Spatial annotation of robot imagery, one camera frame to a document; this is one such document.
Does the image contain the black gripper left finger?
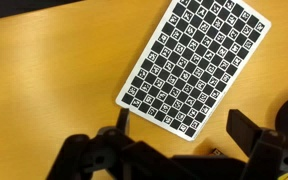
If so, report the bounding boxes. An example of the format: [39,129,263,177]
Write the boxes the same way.
[46,108,134,180]

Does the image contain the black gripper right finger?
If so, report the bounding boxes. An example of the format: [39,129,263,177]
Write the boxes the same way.
[226,109,288,180]

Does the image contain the checkered calibration board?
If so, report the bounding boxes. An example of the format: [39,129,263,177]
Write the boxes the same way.
[116,0,271,141]

